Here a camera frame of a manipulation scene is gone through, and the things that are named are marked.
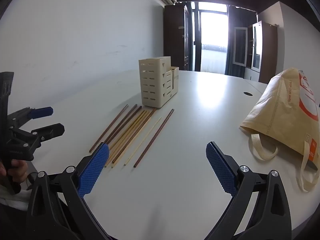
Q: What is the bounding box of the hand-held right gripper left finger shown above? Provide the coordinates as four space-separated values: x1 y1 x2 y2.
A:
25 142 118 240

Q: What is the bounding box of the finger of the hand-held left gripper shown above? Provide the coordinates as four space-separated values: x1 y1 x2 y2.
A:
11 123 65 153
7 106 54 128

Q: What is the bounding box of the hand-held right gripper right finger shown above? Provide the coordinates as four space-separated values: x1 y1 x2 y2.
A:
205 141 292 240

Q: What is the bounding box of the row of wooden chopsticks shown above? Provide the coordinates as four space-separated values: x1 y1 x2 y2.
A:
89 104 175 168

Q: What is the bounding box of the beige plastic utensil holder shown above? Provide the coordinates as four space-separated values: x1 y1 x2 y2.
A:
139 56 180 109

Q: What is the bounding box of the person's left hand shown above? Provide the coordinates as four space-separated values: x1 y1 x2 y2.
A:
0 159 28 188

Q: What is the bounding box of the brown cabinet with white doors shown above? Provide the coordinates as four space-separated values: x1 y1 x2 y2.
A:
232 21 278 84

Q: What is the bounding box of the bright balcony glass door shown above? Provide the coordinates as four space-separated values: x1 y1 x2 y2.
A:
194 2 229 73

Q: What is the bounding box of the dark brown tall cabinet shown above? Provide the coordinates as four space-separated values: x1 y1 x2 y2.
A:
163 2 191 71

